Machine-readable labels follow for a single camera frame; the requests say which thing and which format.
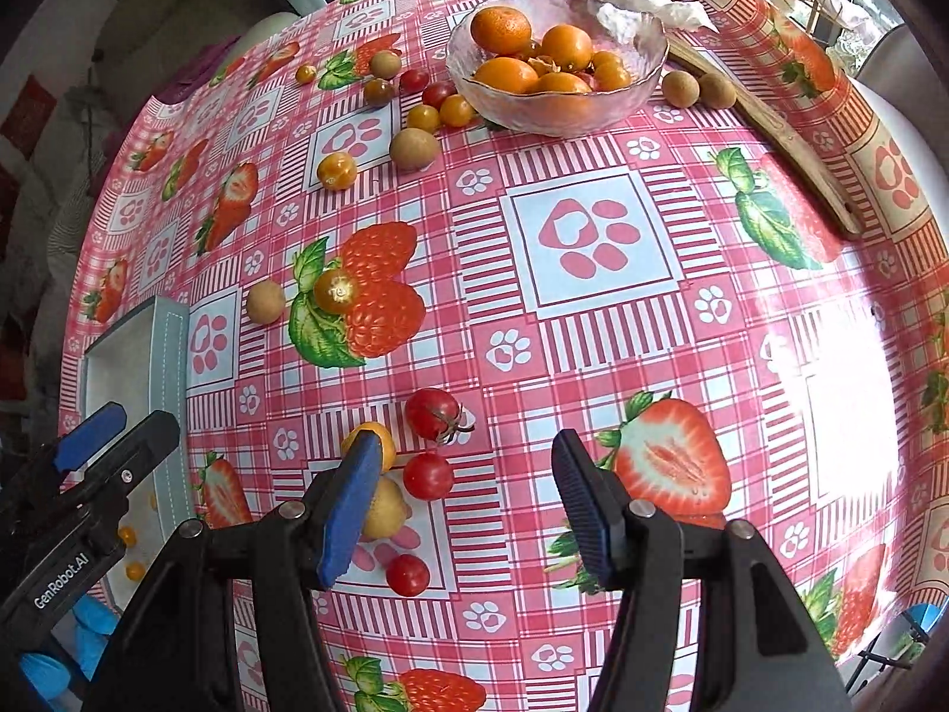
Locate pink checked strawberry tablecloth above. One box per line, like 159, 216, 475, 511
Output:
59, 0, 949, 712

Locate round yellow cherry tomato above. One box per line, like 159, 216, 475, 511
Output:
341, 421, 397, 474

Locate red cherry tomato with stem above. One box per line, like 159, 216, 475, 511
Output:
405, 387, 476, 446

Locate oval yellow cherry tomato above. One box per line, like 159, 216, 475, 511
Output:
361, 476, 412, 541

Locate long wooden back scratcher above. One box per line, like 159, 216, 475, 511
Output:
470, 0, 867, 242

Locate small orange mandarin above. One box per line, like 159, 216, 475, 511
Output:
473, 57, 540, 95
591, 50, 633, 92
530, 72, 592, 95
540, 24, 594, 71

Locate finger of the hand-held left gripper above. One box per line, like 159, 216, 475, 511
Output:
44, 410, 182, 535
0, 402, 129, 509

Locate clear glass bowl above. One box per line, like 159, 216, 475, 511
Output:
446, 0, 670, 138

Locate large round mandarin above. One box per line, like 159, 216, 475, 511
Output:
470, 5, 533, 56

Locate black stand with blue part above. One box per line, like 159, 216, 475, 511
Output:
852, 603, 941, 687

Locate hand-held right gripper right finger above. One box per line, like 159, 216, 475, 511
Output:
550, 428, 854, 712

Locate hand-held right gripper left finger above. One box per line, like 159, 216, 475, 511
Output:
81, 430, 383, 712

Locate white chair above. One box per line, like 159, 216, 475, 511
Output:
852, 22, 949, 153

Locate white tray with grey rim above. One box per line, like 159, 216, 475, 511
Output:
78, 294, 205, 609

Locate person's left hand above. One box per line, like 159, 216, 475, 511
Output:
18, 595, 123, 700

